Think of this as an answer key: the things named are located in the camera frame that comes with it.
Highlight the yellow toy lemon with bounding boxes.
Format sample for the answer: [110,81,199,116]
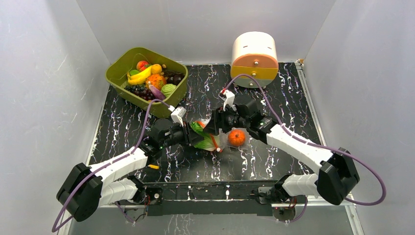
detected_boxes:
[151,64,162,74]

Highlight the light green toy cabbage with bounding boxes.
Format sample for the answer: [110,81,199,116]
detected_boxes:
[161,84,177,98]

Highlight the clear zip bag orange zipper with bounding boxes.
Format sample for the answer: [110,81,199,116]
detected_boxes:
[201,119,250,152]

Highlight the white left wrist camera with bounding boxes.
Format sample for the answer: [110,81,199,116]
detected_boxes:
[168,106,186,126]

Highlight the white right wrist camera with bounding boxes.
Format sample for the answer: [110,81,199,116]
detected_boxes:
[219,89,236,111]

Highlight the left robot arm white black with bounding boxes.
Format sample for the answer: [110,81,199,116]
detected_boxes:
[56,118,205,222]

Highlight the round white mini drawer cabinet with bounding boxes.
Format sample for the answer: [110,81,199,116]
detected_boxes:
[231,31,279,88]

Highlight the green toy lettuce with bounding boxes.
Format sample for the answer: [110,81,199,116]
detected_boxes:
[190,121,221,152]

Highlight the yellow toy banana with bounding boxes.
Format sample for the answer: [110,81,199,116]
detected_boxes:
[127,66,152,85]

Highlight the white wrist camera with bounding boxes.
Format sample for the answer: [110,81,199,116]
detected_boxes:
[168,106,186,126]
[219,89,236,111]

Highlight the aluminium frame rail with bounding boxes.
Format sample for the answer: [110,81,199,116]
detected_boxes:
[272,61,366,235]

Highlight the purple toy eggplant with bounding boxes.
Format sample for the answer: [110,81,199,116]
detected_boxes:
[148,84,166,101]

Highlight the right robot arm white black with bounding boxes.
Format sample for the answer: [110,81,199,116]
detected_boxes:
[203,100,360,205]

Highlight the dark purple toy grapes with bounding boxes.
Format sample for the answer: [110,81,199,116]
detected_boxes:
[125,85,155,101]

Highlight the olive green plastic bin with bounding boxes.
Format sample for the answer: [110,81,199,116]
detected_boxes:
[106,47,188,110]

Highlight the dark brown toy fruit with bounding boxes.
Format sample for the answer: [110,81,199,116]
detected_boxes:
[163,70,184,86]

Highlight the orange toy pumpkin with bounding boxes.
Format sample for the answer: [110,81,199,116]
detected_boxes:
[228,129,246,147]

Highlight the orange spiky toy fruit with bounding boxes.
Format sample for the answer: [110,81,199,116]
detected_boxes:
[145,74,167,90]

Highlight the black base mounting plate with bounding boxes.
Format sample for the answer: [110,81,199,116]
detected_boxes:
[124,180,297,220]

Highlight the white pen yellow cap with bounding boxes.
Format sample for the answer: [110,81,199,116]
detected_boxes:
[148,164,160,170]

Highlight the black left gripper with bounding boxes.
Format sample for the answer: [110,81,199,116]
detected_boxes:
[161,121,204,150]

